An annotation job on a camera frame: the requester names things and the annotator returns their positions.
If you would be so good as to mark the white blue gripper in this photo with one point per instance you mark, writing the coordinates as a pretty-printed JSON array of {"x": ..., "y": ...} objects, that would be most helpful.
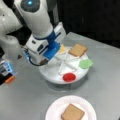
[{"x": 41, "y": 51}]

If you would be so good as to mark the toast bread slice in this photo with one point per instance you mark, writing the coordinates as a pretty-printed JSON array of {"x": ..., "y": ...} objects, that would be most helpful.
[
  {"x": 72, "y": 113},
  {"x": 78, "y": 50}
]

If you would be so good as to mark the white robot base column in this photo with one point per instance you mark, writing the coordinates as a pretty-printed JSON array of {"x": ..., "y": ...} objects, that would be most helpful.
[{"x": 10, "y": 44}]

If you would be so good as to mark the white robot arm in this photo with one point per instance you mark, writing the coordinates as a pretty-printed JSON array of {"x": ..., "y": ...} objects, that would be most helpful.
[{"x": 34, "y": 14}]

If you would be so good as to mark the yellow cheese slice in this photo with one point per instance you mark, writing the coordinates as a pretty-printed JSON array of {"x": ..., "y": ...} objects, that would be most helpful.
[{"x": 62, "y": 49}]

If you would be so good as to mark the white round divided tray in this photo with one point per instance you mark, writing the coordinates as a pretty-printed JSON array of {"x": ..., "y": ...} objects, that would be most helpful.
[{"x": 61, "y": 64}]

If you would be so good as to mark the orange small object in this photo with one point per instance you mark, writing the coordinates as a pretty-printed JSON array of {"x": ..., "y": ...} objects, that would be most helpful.
[{"x": 10, "y": 79}]

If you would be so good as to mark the red tomato slice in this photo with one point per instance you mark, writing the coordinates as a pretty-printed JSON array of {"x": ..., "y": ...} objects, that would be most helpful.
[{"x": 68, "y": 77}]

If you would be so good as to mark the green lettuce piece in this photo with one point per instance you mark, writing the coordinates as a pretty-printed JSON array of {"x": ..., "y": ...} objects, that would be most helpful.
[{"x": 85, "y": 64}]

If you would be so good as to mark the white paper plate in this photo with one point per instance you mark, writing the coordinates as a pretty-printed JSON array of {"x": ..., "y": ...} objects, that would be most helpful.
[{"x": 56, "y": 109}]

